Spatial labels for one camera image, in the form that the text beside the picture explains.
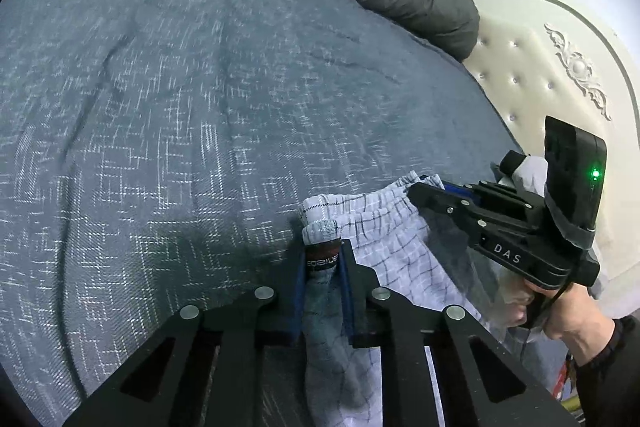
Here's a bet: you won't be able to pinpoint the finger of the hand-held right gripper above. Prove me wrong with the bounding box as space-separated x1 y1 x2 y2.
442 180 544 223
407 182 490 249

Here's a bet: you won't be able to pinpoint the grey-blue briefs with dark waistband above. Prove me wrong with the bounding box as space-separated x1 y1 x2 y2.
300 221 373 415

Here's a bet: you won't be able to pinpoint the cream tufted headboard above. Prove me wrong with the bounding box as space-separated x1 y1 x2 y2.
437 0 640 303

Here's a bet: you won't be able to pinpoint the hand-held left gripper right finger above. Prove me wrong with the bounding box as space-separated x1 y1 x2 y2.
340 239 576 427

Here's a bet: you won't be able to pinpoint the folded black garment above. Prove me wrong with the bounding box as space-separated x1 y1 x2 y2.
492 150 528 180

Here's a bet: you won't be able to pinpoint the person's right forearm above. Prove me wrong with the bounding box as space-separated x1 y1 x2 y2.
570 314 640 427

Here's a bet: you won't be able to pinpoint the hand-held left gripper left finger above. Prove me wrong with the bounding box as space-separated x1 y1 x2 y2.
62 242 313 427

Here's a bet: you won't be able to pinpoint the pale checked shorts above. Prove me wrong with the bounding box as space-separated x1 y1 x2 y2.
300 172 501 427

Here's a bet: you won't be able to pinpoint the folded white garment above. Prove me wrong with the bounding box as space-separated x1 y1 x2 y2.
515 155 548 198

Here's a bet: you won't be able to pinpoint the person's right hand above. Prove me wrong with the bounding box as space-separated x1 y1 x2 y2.
505 279 618 365

